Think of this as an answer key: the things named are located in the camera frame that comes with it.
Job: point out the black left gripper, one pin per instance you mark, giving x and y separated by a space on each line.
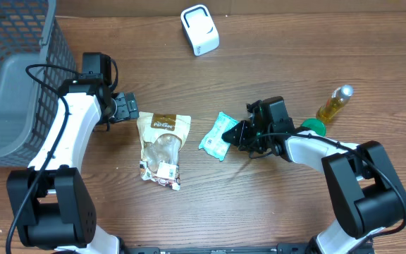
126 105

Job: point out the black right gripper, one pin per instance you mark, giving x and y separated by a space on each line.
244 141

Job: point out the teal wipes packet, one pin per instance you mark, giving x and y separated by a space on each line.
212 143

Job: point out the brown snack pouch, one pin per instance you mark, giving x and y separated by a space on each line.
162 136

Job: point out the green lid Knorr jar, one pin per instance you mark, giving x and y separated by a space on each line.
315 125

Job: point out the small white brown wrapper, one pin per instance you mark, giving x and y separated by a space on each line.
166 175

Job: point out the yellow liquid bottle grey cap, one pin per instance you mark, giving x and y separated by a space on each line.
339 98

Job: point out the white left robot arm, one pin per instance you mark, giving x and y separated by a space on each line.
51 205

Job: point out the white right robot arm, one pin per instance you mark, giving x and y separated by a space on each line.
367 196

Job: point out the white barcode scanner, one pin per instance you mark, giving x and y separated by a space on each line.
199 29

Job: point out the dark grey plastic basket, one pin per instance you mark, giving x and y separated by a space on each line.
31 43

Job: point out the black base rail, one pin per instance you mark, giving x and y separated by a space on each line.
210 250

